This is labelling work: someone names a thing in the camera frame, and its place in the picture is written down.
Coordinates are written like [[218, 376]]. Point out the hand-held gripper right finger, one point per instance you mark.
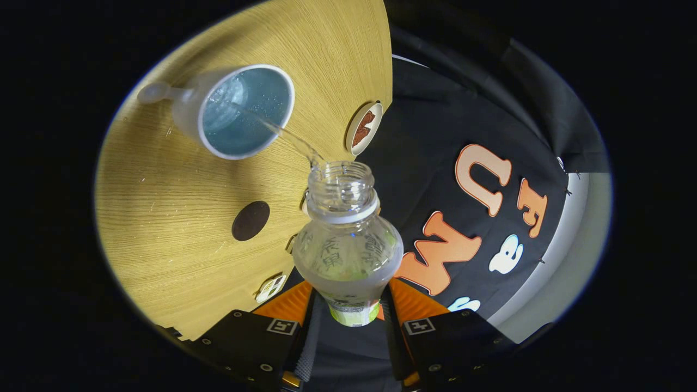
[[463, 340]]

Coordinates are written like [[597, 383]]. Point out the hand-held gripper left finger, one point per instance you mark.
[[245, 340]]

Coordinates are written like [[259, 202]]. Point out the dark round coaster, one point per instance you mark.
[[250, 221]]

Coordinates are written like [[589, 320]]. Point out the clear plastic juice bottle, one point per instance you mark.
[[348, 245]]

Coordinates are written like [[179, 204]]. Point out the white cup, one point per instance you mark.
[[188, 111]]

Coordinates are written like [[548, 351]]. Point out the white divided dish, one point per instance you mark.
[[270, 287]]

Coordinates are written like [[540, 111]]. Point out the wooden table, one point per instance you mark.
[[179, 218]]

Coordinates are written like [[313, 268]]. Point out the white toaster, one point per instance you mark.
[[304, 203]]

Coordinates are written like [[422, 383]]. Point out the row of black cloth clips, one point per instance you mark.
[[568, 191]]

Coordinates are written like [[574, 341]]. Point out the small round white plate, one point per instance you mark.
[[354, 142]]

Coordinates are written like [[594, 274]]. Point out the reddish brown meat piece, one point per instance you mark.
[[360, 138], [370, 120]]

